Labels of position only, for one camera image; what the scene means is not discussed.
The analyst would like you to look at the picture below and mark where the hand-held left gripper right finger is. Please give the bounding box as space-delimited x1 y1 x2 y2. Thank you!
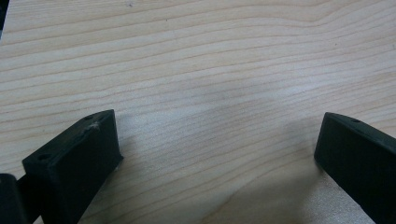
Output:
313 112 396 224

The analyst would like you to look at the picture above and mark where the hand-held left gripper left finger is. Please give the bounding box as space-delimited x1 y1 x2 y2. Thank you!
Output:
21 109 124 224

